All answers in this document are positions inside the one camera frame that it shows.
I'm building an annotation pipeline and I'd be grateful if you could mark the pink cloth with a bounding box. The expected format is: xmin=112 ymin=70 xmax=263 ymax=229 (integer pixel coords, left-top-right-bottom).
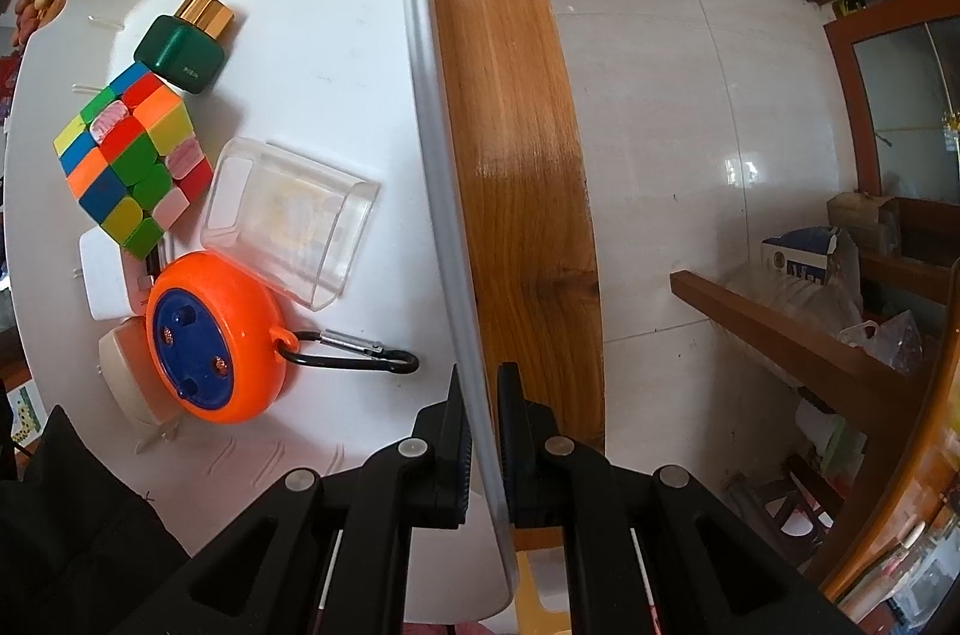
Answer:
xmin=405 ymin=620 xmax=488 ymax=635

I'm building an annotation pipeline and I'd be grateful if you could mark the black cloth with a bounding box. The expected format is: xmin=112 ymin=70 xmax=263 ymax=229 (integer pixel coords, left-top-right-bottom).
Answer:
xmin=0 ymin=406 xmax=197 ymax=635

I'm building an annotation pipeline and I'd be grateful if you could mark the colourful wall poster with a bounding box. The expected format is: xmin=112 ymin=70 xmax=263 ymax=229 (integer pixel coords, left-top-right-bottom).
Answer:
xmin=7 ymin=384 xmax=42 ymax=448

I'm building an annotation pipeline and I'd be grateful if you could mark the green bottle with gold cap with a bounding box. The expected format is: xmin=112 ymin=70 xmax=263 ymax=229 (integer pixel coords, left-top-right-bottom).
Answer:
xmin=133 ymin=0 xmax=235 ymax=96

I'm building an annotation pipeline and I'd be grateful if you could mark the pale pink case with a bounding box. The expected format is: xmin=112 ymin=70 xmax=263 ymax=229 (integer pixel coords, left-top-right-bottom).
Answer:
xmin=97 ymin=314 xmax=181 ymax=433

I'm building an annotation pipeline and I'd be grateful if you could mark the clear plastic card box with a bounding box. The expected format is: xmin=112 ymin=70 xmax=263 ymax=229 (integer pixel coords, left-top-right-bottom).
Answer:
xmin=199 ymin=136 xmax=380 ymax=311

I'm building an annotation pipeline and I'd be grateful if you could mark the wooden side shelf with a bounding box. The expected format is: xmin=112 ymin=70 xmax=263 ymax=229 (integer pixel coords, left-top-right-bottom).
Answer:
xmin=670 ymin=196 xmax=960 ymax=621

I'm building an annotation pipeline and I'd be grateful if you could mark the wooden glass cabinet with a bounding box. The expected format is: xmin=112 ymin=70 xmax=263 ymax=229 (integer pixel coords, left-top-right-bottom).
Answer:
xmin=795 ymin=0 xmax=960 ymax=208

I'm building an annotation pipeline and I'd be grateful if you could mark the clear plastic bag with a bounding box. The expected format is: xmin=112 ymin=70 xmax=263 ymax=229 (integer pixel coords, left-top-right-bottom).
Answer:
xmin=838 ymin=308 xmax=925 ymax=377

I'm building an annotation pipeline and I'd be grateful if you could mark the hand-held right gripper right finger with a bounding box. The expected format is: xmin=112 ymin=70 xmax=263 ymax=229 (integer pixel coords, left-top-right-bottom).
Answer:
xmin=496 ymin=362 xmax=863 ymax=635

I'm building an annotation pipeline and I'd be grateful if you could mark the colourful puzzle cube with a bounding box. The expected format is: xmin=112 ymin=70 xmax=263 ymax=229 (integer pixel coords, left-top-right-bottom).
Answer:
xmin=54 ymin=61 xmax=215 ymax=261

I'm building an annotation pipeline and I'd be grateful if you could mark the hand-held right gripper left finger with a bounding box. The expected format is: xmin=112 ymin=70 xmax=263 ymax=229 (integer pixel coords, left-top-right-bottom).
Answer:
xmin=169 ymin=363 xmax=475 ymax=635

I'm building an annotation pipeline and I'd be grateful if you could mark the white plug charger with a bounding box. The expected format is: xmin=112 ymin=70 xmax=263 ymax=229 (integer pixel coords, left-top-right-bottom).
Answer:
xmin=79 ymin=226 xmax=162 ymax=322

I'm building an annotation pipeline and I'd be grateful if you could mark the white plastic tray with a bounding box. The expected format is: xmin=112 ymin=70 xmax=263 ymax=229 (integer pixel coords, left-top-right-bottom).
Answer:
xmin=0 ymin=0 xmax=520 ymax=628

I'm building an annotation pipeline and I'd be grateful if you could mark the brown cardboard box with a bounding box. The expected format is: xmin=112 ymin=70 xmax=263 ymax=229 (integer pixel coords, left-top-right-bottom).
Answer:
xmin=826 ymin=191 xmax=901 ymax=253

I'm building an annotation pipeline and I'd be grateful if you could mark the blue and white carton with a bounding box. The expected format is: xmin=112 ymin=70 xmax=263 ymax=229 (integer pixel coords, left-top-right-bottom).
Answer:
xmin=761 ymin=226 xmax=863 ymax=306

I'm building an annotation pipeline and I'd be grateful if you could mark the orange round case with carabiner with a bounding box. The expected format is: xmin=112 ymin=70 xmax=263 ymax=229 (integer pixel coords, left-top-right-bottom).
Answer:
xmin=145 ymin=251 xmax=421 ymax=424

